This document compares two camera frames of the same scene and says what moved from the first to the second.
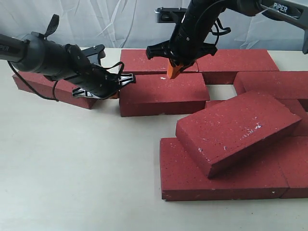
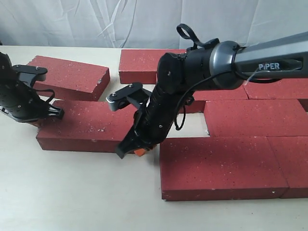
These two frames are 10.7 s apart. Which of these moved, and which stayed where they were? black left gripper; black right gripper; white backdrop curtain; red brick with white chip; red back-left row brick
Moved: black left gripper; black right gripper; red brick with white chip
Stayed: white backdrop curtain; red back-left row brick
